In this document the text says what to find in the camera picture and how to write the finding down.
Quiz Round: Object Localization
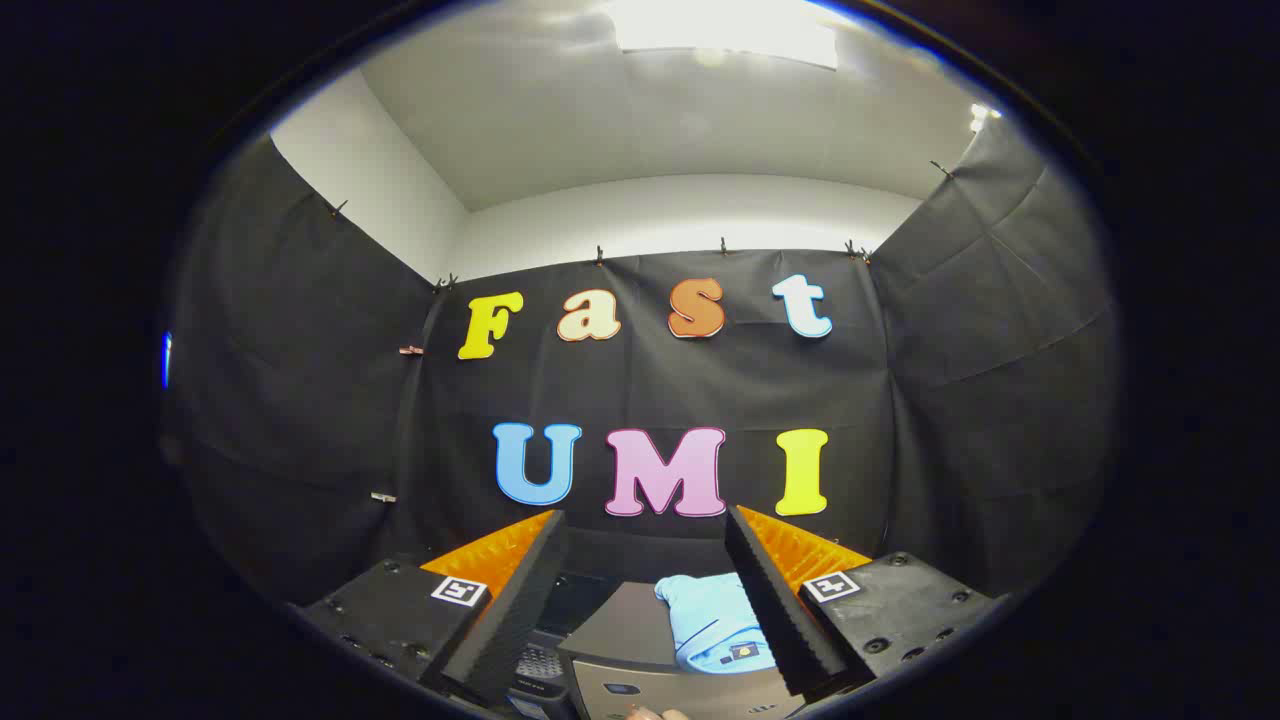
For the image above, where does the row of small black clips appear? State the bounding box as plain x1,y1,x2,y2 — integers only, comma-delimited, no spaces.
328,160,956,293

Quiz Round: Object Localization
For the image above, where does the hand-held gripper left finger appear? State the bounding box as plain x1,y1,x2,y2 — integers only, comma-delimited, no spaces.
298,508,571,711

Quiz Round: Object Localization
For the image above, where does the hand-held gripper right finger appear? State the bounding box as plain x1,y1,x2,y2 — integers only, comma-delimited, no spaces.
724,504,1007,701

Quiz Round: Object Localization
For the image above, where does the grey box cabinet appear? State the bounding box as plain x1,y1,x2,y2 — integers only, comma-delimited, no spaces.
558,580,811,720

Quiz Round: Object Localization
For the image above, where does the black backdrop cloth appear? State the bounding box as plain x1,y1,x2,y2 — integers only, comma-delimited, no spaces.
160,115,1121,611

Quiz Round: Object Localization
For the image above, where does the ceiling light panel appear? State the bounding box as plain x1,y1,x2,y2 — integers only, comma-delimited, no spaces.
610,0,841,69

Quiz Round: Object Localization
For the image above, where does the dark washing machine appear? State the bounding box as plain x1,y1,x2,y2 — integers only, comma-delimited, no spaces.
505,570,626,720

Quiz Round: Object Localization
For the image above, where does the light blue garment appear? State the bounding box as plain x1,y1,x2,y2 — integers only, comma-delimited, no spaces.
655,573,781,673

